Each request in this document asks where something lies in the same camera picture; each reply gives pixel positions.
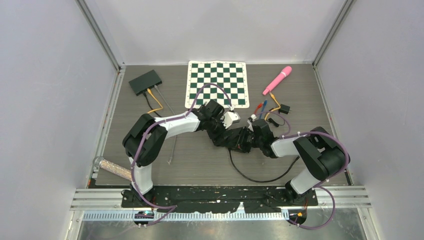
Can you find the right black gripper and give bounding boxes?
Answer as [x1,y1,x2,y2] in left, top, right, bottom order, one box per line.
[226,126,264,153]

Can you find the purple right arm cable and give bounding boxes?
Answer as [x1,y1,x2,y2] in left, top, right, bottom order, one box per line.
[261,110,351,231]

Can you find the black ethernet cable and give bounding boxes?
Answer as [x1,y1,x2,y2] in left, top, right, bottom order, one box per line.
[227,148,301,184]

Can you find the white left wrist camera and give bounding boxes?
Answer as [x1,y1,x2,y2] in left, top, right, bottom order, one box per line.
[221,111,241,129]

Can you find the pink cylindrical device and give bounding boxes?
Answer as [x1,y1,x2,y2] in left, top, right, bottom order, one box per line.
[262,66,293,96]

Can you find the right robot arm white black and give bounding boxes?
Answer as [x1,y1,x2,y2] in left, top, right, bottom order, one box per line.
[223,119,350,205]

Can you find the glitter filled clear tube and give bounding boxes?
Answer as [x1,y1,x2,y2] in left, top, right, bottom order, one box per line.
[93,156,132,181]

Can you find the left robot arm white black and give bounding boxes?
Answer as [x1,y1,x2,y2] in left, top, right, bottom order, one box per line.
[122,100,241,207]

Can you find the blue ethernet cable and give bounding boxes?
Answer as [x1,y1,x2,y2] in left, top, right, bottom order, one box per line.
[258,99,269,119]

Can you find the yellow cable at flat switch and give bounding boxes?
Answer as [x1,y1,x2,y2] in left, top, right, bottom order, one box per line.
[142,88,165,116]

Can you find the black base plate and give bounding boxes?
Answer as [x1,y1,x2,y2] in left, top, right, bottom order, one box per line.
[121,185,318,214]

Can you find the yellow ethernet cable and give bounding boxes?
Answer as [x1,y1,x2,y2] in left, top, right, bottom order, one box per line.
[263,92,282,121]

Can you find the ribbed black network switch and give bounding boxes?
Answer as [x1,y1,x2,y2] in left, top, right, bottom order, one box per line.
[215,127,243,148]

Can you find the green white chessboard mat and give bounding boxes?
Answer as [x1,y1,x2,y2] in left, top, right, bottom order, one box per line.
[184,60,250,109]

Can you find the black cable at flat switch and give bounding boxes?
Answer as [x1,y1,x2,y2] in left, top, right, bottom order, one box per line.
[142,92,163,118]

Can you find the black power adapter with cord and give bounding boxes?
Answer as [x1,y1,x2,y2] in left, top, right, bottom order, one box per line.
[266,104,291,128]

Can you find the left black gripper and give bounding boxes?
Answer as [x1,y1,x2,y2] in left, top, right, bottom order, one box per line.
[207,114,234,147]

